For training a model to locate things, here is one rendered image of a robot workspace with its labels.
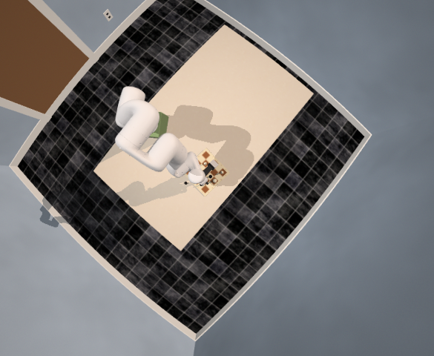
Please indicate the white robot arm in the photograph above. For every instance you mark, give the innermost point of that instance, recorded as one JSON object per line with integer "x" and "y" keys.
{"x": 142, "y": 120}

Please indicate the brown and cream chessboard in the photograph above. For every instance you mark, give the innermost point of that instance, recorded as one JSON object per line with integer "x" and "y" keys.
{"x": 207, "y": 156}

